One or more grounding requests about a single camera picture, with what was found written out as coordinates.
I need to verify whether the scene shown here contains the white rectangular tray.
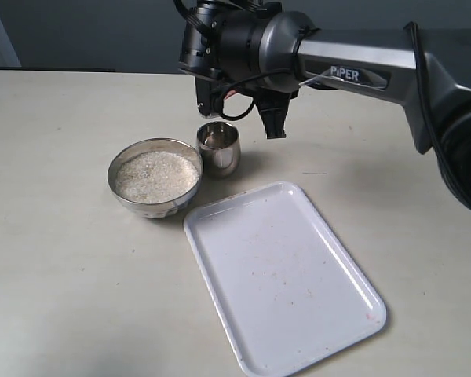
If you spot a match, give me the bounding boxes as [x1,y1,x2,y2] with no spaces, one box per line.
[184,181,387,376]

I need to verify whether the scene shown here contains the small steel cup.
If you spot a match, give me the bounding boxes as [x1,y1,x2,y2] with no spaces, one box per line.
[196,121,241,178]

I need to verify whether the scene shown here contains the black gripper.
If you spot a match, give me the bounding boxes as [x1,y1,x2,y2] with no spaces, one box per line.
[177,1,291,140]

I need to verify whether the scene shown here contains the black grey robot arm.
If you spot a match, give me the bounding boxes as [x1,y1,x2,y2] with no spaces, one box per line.
[175,1,471,210]

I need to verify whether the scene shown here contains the steel bowl of rice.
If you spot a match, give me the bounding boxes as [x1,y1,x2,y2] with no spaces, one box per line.
[107,138,203,219]

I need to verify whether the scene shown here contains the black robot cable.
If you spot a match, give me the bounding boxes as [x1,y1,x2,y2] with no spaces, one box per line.
[211,70,299,122]

